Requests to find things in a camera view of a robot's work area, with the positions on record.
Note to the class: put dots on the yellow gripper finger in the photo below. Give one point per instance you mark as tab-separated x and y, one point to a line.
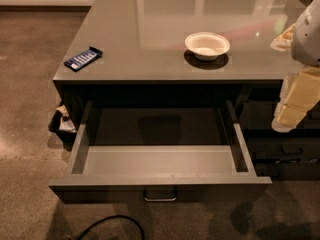
284	41
300	92

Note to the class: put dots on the dark grey top drawer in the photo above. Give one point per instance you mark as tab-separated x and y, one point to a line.
159	155

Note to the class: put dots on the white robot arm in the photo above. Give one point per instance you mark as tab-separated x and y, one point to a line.
306	37

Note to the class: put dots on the dark top right drawer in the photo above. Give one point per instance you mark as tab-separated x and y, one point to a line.
258	115

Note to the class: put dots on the dark middle right drawer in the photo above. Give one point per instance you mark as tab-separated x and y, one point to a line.
284	148

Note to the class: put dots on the dark bottom right drawer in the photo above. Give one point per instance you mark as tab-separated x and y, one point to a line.
288	171

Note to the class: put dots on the dark grey drawer cabinet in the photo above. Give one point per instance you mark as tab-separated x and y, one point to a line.
145	63

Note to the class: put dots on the white paper bowl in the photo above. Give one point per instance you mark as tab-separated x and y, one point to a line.
207	46

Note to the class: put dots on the black bin with trash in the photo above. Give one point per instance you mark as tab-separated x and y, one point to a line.
62	125

